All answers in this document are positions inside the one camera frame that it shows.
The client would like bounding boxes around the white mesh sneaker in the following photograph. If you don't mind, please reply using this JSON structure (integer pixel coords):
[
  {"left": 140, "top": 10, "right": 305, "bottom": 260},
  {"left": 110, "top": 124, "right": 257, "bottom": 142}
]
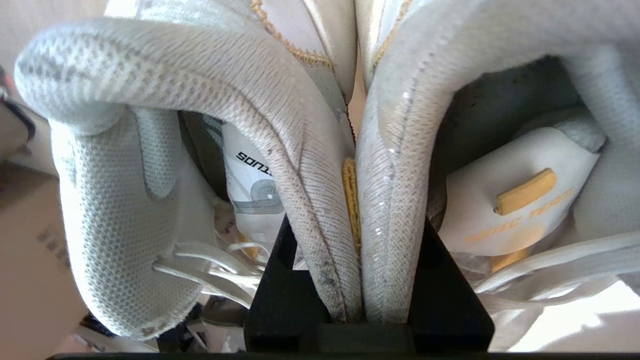
[
  {"left": 14, "top": 0, "right": 363, "bottom": 353},
  {"left": 352, "top": 0, "right": 640, "bottom": 353}
]

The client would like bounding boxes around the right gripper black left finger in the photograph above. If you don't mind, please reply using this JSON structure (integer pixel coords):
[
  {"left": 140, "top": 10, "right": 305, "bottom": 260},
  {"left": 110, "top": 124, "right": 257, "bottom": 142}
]
[{"left": 244, "top": 215, "right": 332, "bottom": 353}]

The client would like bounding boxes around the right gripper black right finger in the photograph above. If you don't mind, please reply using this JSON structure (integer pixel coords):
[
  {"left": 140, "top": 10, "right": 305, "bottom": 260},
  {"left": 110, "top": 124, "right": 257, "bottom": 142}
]
[{"left": 407, "top": 217, "right": 496, "bottom": 353}]

